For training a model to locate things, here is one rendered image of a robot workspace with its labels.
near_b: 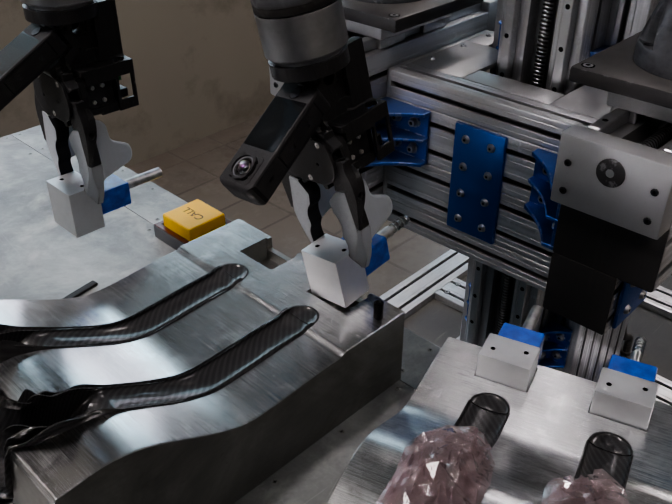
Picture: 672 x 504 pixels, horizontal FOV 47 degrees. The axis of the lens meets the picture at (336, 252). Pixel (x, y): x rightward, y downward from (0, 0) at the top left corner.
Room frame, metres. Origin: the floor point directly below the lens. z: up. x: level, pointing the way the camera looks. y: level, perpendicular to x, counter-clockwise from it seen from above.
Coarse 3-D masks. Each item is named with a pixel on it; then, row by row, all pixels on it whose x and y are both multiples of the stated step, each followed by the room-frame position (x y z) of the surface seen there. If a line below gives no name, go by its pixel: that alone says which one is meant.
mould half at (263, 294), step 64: (192, 256) 0.72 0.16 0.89; (0, 320) 0.55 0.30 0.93; (64, 320) 0.58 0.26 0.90; (192, 320) 0.61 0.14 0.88; (256, 320) 0.61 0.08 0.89; (320, 320) 0.60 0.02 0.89; (384, 320) 0.60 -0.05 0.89; (0, 384) 0.46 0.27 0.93; (64, 384) 0.47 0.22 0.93; (256, 384) 0.52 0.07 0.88; (320, 384) 0.53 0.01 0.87; (384, 384) 0.60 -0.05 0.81; (64, 448) 0.40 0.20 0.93; (128, 448) 0.40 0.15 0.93; (192, 448) 0.43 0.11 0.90; (256, 448) 0.48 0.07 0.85
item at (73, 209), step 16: (64, 176) 0.78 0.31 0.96; (80, 176) 0.78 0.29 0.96; (112, 176) 0.80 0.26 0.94; (144, 176) 0.82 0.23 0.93; (160, 176) 0.84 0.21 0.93; (64, 192) 0.74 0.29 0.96; (80, 192) 0.74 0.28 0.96; (112, 192) 0.77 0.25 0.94; (128, 192) 0.79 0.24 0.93; (64, 208) 0.74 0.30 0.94; (80, 208) 0.74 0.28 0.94; (96, 208) 0.75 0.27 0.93; (112, 208) 0.77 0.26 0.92; (64, 224) 0.75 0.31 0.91; (80, 224) 0.74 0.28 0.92; (96, 224) 0.75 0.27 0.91
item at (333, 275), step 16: (400, 224) 0.71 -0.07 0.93; (320, 240) 0.66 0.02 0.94; (336, 240) 0.66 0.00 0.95; (384, 240) 0.67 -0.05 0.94; (304, 256) 0.65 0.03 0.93; (320, 256) 0.63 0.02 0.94; (336, 256) 0.63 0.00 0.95; (384, 256) 0.67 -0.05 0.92; (320, 272) 0.63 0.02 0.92; (336, 272) 0.62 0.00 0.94; (352, 272) 0.63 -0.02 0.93; (368, 272) 0.65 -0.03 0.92; (320, 288) 0.64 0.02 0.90; (336, 288) 0.62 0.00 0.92; (352, 288) 0.63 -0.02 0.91; (368, 288) 0.64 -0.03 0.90
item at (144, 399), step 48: (192, 288) 0.66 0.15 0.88; (0, 336) 0.52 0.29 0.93; (48, 336) 0.55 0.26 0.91; (96, 336) 0.58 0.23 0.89; (144, 336) 0.58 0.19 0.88; (288, 336) 0.59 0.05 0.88; (96, 384) 0.47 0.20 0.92; (144, 384) 0.50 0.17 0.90; (192, 384) 0.52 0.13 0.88; (0, 432) 0.43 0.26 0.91; (48, 432) 0.40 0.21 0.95; (0, 480) 0.42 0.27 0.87
